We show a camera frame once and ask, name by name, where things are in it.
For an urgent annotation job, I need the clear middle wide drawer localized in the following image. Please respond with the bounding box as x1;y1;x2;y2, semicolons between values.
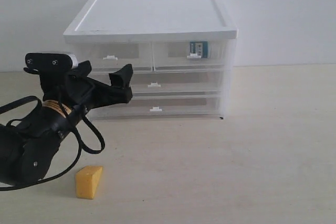
86;70;224;95

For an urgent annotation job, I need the white plastic drawer cabinet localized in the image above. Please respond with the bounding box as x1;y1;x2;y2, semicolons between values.
63;0;238;119

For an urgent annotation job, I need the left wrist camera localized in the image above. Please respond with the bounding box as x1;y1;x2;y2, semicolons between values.
25;51;79;73

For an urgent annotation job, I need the clear bottom wide drawer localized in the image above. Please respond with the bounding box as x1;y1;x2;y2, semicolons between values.
89;95;224;120

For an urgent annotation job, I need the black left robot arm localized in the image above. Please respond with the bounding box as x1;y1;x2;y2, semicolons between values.
1;61;133;191

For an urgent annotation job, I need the clear wide drawer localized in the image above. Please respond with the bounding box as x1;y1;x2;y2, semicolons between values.
89;95;224;120
86;70;224;95

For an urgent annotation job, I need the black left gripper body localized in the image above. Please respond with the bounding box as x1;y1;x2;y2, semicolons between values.
40;60;115;113

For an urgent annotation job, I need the white blue labelled bottle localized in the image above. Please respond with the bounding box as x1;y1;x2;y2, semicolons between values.
187;41;221;59

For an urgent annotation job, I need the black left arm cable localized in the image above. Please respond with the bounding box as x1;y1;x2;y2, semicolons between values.
0;95;106;191

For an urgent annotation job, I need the yellow cheese wedge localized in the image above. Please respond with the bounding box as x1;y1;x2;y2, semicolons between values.
75;166;103;199

